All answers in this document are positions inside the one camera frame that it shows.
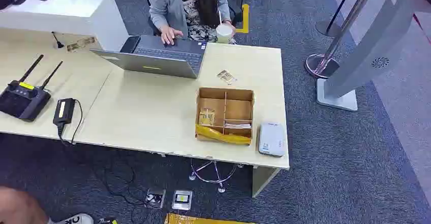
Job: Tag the gold printed card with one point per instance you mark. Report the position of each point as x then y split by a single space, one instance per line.
206 117
226 76

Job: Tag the white paper cup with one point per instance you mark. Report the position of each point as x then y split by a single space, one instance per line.
224 34

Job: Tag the wooden divided card box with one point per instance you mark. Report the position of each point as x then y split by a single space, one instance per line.
238 109

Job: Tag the white card stack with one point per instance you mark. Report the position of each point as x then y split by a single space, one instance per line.
238 126

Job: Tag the white card reader device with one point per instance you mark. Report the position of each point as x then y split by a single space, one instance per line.
271 140

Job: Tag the grey open laptop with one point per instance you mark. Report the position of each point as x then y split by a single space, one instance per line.
151 64

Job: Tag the chrome chair base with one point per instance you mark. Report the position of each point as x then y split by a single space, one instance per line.
215 180

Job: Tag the white drinking straw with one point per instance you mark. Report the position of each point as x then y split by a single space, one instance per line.
220 17

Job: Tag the yellow floor marking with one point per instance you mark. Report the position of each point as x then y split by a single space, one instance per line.
245 19

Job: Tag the floor socket with yellow label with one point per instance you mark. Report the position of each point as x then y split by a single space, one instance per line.
182 200

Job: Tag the person at desk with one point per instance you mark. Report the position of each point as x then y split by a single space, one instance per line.
168 7

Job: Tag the floor socket with plugs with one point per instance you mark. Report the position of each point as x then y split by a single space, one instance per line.
155 199

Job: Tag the yellow floor tape patch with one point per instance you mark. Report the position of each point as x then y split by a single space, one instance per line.
188 219

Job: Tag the gold cards row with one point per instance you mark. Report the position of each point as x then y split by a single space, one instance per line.
80 44

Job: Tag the black power adapter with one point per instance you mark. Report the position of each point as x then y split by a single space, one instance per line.
64 111

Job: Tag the grey kiosk stand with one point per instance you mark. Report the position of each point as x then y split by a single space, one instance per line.
370 47

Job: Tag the small black desk microphone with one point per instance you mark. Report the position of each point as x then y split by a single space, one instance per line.
58 43

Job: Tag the white shoe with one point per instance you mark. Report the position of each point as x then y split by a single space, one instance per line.
74 219

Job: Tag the black remote controller with antennas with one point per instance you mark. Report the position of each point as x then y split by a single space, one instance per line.
22 101

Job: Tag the person's leg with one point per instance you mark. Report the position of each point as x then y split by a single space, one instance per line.
18 207

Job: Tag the chrome stanchion post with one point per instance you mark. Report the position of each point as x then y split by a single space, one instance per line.
321 64

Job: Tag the black stanchion post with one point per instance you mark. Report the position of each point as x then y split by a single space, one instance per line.
328 29

